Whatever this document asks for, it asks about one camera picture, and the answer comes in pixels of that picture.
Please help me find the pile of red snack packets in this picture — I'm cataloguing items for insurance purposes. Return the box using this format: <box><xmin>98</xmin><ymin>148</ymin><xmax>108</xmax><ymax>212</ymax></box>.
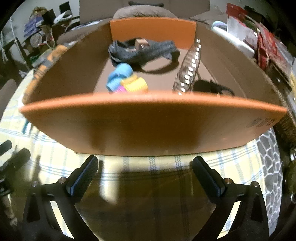
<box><xmin>225</xmin><ymin>2</ymin><xmax>296</xmax><ymax>77</ymax></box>

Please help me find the yellow mesh roll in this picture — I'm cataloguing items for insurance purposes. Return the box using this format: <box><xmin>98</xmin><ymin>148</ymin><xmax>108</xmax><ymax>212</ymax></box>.
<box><xmin>122</xmin><ymin>76</ymin><xmax>148</xmax><ymax>93</ymax></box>

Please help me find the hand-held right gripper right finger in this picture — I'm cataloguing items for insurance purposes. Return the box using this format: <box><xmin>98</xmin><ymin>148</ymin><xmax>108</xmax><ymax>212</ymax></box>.
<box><xmin>192</xmin><ymin>156</ymin><xmax>275</xmax><ymax>241</ymax></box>

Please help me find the blue mesh roll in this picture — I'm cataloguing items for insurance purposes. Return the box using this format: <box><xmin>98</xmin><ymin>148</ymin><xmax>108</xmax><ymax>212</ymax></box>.
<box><xmin>106</xmin><ymin>63</ymin><xmax>133</xmax><ymax>93</ymax></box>

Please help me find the white tissue box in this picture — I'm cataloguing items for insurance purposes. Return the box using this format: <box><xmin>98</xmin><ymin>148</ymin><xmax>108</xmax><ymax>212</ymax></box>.
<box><xmin>213</xmin><ymin>21</ymin><xmax>255</xmax><ymax>58</ymax></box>

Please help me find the white metal rack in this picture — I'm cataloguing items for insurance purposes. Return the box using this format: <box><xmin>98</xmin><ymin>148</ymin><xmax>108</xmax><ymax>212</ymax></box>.
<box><xmin>0</xmin><ymin>21</ymin><xmax>26</xmax><ymax>67</ymax></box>

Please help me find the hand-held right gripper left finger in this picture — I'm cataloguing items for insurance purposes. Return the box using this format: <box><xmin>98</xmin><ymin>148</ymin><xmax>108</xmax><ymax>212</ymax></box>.
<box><xmin>22</xmin><ymin>155</ymin><xmax>100</xmax><ymax>241</ymax></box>

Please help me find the brown sofa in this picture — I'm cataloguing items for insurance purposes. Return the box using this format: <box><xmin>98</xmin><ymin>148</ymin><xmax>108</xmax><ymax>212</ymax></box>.
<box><xmin>55</xmin><ymin>0</ymin><xmax>227</xmax><ymax>44</ymax></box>

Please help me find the metal link watch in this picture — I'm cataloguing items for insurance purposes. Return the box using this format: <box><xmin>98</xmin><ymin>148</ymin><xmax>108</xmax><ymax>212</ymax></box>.
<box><xmin>172</xmin><ymin>38</ymin><xmax>202</xmax><ymax>95</ymax></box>

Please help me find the brown upholstered chair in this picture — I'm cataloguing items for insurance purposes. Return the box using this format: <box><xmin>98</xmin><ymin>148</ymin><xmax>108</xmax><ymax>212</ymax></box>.
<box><xmin>0</xmin><ymin>79</ymin><xmax>18</xmax><ymax>118</ymax></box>

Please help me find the wicker basket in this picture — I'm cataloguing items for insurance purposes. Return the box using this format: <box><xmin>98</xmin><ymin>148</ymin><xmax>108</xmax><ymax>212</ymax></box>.
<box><xmin>270</xmin><ymin>76</ymin><xmax>296</xmax><ymax>149</ymax></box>

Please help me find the dark grey knit cloth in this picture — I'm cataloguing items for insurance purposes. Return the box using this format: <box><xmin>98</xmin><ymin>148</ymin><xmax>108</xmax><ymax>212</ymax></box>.
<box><xmin>108</xmin><ymin>39</ymin><xmax>181</xmax><ymax>70</ymax></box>

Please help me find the grey stone-pattern mat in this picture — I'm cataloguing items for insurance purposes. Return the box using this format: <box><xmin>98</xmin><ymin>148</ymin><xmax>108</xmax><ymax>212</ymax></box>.
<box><xmin>254</xmin><ymin>127</ymin><xmax>285</xmax><ymax>232</ymax></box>

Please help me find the blue printed box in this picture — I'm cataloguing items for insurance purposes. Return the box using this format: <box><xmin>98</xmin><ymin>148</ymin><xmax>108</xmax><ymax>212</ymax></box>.
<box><xmin>24</xmin><ymin>17</ymin><xmax>43</xmax><ymax>37</ymax></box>

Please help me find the large brown pillow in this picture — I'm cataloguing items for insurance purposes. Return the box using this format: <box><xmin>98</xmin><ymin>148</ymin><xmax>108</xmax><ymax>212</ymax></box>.
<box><xmin>113</xmin><ymin>6</ymin><xmax>178</xmax><ymax>20</ymax></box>

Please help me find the black speaker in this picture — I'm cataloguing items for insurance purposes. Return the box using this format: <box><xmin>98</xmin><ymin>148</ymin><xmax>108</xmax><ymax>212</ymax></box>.
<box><xmin>43</xmin><ymin>9</ymin><xmax>56</xmax><ymax>22</ymax></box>
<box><xmin>59</xmin><ymin>2</ymin><xmax>71</xmax><ymax>14</ymax></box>

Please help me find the yellow plaid tablecloth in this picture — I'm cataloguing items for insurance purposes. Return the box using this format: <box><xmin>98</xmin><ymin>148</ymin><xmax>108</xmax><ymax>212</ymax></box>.
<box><xmin>0</xmin><ymin>67</ymin><xmax>285</xmax><ymax>241</ymax></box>

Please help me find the small tan block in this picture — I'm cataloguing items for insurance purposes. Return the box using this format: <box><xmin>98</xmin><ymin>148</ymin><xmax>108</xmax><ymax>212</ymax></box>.
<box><xmin>134</xmin><ymin>38</ymin><xmax>148</xmax><ymax>49</ymax></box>

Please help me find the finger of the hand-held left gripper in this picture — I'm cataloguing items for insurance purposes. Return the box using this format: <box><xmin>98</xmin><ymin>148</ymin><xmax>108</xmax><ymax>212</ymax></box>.
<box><xmin>0</xmin><ymin>140</ymin><xmax>12</xmax><ymax>156</ymax></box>
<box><xmin>0</xmin><ymin>148</ymin><xmax>31</xmax><ymax>173</ymax></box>

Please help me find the orange cardboard box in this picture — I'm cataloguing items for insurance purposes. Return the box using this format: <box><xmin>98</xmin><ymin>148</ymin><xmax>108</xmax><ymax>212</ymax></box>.
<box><xmin>18</xmin><ymin>17</ymin><xmax>287</xmax><ymax>154</ymax></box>

